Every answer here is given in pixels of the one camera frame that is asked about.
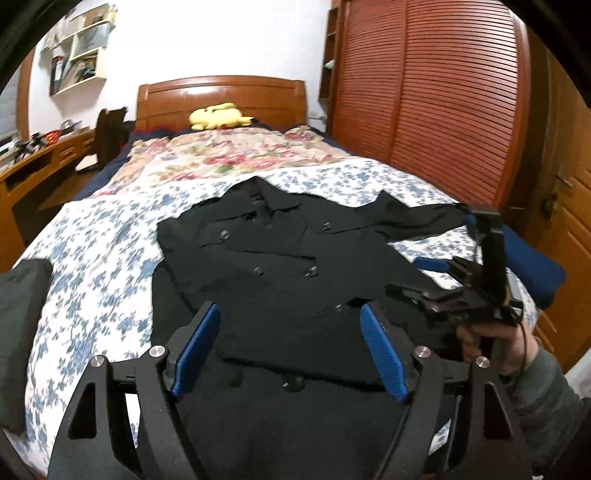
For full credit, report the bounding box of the dark grey cloth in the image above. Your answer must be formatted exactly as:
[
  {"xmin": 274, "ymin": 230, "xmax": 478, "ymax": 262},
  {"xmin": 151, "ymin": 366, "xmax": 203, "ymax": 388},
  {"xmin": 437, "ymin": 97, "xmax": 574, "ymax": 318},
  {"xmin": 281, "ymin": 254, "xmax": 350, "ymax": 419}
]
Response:
[{"xmin": 0, "ymin": 261, "xmax": 54, "ymax": 435}]

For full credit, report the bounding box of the wooden open shelf column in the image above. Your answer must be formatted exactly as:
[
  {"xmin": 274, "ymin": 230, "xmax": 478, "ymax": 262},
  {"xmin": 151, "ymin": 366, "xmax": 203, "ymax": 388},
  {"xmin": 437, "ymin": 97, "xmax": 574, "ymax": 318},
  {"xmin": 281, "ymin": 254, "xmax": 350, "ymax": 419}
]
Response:
[{"xmin": 318, "ymin": 0, "xmax": 341, "ymax": 104}]

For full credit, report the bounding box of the black coat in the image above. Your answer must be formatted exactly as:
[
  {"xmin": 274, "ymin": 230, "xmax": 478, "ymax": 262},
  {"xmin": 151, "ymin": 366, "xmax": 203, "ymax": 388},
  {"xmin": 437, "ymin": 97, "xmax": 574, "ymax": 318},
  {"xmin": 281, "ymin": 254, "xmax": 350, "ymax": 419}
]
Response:
[{"xmin": 152, "ymin": 178, "xmax": 472, "ymax": 480}]

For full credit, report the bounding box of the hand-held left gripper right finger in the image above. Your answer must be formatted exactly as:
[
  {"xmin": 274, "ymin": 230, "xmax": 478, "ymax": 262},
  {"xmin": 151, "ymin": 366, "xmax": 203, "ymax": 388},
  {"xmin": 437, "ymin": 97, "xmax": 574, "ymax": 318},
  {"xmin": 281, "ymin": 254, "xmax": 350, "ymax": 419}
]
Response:
[{"xmin": 359, "ymin": 301, "xmax": 536, "ymax": 480}]

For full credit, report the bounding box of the blue floral bedspread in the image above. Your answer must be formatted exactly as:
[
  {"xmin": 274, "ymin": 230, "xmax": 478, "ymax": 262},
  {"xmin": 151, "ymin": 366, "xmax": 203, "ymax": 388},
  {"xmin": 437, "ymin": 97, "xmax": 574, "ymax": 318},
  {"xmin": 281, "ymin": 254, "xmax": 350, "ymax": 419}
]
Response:
[{"xmin": 11, "ymin": 164, "xmax": 539, "ymax": 480}]

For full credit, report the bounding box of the wooden desk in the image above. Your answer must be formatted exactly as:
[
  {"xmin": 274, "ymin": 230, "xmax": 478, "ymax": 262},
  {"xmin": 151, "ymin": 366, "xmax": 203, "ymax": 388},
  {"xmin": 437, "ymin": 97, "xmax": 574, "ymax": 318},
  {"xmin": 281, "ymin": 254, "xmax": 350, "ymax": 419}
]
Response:
[{"xmin": 0, "ymin": 127, "xmax": 100, "ymax": 259}]

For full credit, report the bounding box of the yellow plush toy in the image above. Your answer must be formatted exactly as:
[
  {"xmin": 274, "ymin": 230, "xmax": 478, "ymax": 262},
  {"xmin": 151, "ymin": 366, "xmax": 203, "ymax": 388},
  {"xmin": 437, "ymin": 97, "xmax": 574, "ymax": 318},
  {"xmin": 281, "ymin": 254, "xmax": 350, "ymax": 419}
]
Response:
[{"xmin": 188, "ymin": 102, "xmax": 252, "ymax": 131}]

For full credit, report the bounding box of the wooden louvered wardrobe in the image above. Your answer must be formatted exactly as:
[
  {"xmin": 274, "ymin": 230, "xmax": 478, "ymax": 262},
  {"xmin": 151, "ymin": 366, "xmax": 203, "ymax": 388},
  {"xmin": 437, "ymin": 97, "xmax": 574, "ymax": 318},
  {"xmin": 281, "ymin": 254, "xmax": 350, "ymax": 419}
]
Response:
[{"xmin": 332, "ymin": 0, "xmax": 532, "ymax": 222}]

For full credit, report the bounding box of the black tripod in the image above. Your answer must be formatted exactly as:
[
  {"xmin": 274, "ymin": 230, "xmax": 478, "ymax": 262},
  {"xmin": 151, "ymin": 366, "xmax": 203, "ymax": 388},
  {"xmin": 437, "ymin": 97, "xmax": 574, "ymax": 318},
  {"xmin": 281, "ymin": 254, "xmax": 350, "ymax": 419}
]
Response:
[{"xmin": 11, "ymin": 134, "xmax": 49, "ymax": 160}]

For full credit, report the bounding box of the person's right forearm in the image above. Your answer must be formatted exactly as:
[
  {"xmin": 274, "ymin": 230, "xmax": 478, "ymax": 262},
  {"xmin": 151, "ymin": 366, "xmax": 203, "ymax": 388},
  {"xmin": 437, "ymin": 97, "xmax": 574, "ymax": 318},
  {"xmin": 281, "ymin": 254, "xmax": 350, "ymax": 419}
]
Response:
[{"xmin": 501, "ymin": 339, "xmax": 591, "ymax": 480}]

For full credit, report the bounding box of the wooden door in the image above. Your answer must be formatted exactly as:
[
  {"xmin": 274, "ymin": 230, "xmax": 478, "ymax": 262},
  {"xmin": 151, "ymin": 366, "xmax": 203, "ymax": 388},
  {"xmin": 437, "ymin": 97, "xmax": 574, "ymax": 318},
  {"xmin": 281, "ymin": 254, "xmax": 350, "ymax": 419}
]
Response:
[{"xmin": 508, "ymin": 32, "xmax": 591, "ymax": 370}]

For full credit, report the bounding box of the dark brown chair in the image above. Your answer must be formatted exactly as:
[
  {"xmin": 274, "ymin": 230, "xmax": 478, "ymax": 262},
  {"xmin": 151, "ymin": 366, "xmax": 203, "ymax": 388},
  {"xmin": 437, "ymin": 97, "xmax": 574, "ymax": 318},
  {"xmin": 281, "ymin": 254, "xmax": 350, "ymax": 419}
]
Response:
[{"xmin": 76, "ymin": 107, "xmax": 129, "ymax": 174}]

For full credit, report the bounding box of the white wall shelf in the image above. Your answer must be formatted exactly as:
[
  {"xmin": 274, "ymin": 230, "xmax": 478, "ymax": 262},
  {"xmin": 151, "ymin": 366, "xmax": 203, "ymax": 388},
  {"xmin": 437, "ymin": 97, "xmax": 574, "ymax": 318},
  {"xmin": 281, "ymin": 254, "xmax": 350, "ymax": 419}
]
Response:
[{"xmin": 41, "ymin": 4, "xmax": 118, "ymax": 97}]

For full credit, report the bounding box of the pink floral quilt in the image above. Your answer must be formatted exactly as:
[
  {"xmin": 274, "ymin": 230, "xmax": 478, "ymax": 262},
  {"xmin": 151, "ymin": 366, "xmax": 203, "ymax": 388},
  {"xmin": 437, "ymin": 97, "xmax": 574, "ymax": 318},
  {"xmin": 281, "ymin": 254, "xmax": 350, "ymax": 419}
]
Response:
[{"xmin": 95, "ymin": 124, "xmax": 365, "ymax": 199}]

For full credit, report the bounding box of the wooden bed headboard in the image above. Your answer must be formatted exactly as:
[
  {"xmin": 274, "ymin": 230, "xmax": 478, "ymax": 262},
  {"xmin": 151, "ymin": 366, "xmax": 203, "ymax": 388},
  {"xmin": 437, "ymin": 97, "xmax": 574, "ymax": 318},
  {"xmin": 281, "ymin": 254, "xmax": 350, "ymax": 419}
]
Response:
[{"xmin": 135, "ymin": 75, "xmax": 309, "ymax": 134}]

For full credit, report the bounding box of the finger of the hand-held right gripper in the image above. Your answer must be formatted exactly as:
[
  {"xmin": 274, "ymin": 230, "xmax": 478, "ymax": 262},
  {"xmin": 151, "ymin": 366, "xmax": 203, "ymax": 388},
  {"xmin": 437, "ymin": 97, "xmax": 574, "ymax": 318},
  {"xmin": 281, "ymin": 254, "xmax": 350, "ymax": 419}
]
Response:
[
  {"xmin": 412, "ymin": 257, "xmax": 482, "ymax": 283},
  {"xmin": 464, "ymin": 210, "xmax": 507, "ymax": 291}
]

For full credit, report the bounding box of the person's right hand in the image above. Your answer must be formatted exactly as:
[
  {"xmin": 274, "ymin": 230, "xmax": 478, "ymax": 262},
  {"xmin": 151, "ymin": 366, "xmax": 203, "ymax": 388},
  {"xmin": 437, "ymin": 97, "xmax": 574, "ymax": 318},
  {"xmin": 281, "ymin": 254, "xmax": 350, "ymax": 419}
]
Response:
[{"xmin": 457, "ymin": 322, "xmax": 540, "ymax": 376}]

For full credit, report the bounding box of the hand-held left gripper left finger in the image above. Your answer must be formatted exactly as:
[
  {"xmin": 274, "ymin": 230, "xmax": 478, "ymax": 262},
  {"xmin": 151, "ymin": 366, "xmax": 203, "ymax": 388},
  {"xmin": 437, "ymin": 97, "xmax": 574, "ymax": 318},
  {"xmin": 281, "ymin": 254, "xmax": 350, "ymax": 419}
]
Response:
[{"xmin": 48, "ymin": 301, "xmax": 222, "ymax": 480}]

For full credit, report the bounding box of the row of books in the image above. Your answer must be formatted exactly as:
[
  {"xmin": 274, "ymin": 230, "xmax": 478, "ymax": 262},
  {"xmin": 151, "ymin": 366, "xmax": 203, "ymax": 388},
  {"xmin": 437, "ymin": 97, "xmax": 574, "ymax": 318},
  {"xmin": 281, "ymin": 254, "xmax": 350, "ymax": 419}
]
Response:
[{"xmin": 46, "ymin": 55, "xmax": 100, "ymax": 93}]

